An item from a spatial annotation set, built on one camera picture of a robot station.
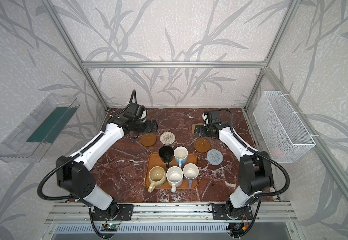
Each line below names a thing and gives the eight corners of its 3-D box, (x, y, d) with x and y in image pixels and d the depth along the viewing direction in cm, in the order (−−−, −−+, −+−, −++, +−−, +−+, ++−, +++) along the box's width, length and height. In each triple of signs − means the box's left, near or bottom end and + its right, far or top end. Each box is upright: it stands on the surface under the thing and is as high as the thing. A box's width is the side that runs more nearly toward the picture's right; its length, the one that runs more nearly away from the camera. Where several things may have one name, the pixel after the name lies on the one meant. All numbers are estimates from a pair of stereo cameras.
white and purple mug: (183, 189, 82) (183, 185, 76) (183, 168, 90) (183, 163, 83) (198, 189, 82) (200, 185, 76) (197, 168, 90) (198, 163, 83)
